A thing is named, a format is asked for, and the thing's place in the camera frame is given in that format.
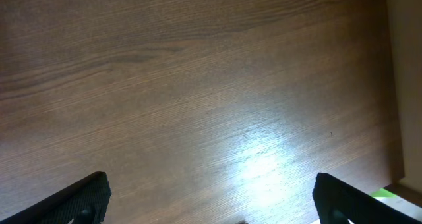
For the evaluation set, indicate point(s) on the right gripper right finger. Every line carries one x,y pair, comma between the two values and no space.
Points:
337,202

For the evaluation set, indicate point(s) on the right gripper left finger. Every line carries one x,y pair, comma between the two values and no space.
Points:
85,201

